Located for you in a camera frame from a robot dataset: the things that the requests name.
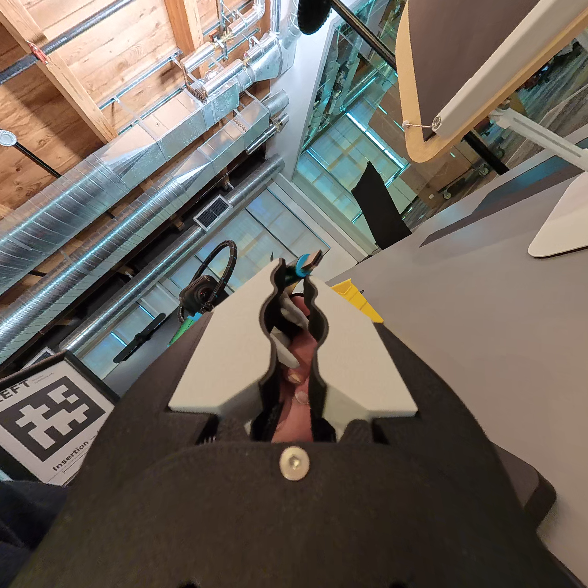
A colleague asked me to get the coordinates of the yellow plastic bin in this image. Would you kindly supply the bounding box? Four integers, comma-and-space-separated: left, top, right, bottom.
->
331, 280, 384, 324

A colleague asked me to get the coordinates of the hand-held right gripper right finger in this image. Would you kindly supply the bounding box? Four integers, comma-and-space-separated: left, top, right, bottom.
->
302, 274, 419, 441

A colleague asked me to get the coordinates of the ceiling vent grille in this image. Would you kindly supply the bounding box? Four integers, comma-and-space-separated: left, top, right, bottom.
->
193, 194, 232, 229

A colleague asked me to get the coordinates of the black standing panel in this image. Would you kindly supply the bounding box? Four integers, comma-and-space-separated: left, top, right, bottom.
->
351, 161, 413, 251

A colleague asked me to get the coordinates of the wood-framed portable monitor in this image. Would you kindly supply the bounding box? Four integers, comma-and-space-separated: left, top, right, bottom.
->
396, 0, 588, 164

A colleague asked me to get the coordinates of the white monitor stand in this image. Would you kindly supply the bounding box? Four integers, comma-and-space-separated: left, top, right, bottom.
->
432, 0, 588, 259

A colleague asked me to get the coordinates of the person's left hand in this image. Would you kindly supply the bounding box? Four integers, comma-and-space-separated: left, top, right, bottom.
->
272, 296, 319, 443

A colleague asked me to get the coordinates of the thin braided HDMI cable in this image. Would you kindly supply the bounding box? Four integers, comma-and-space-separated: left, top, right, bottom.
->
168, 240, 323, 347

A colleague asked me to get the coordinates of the silver ventilation duct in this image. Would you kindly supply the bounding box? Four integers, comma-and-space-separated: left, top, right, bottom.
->
0, 0, 297, 364

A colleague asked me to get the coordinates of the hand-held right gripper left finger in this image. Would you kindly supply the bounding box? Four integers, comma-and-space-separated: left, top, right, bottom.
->
168, 258, 286, 437

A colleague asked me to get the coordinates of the framed marker sign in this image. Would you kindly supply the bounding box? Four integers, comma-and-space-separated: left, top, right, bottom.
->
0, 351, 121, 487

